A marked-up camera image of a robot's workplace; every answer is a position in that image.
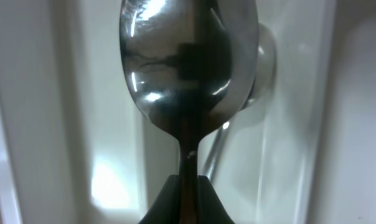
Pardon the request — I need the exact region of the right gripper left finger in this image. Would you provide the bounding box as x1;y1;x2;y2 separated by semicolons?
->
139;175;181;224

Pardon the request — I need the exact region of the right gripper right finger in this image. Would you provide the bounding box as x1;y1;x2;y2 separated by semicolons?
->
197;175;234;224

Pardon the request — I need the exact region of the large metal spoon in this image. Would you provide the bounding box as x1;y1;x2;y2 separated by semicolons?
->
119;0;259;223
202;23;276;182

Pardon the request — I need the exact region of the white cutlery tray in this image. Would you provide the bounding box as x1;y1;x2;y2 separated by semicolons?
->
0;0;376;223

